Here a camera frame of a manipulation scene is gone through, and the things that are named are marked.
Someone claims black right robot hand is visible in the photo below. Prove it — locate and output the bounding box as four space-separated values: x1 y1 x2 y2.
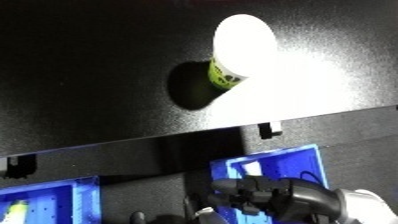
206 174 347 224

